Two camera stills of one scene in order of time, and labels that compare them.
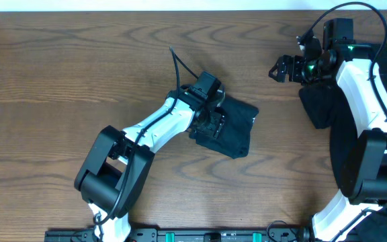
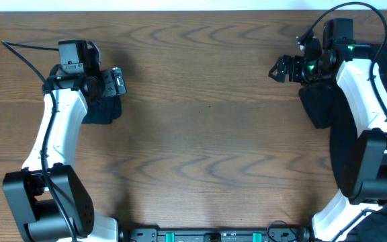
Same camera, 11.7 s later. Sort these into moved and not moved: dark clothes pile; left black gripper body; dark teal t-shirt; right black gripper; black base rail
Moved: left black gripper body; dark teal t-shirt
Not moved: dark clothes pile; black base rail; right black gripper
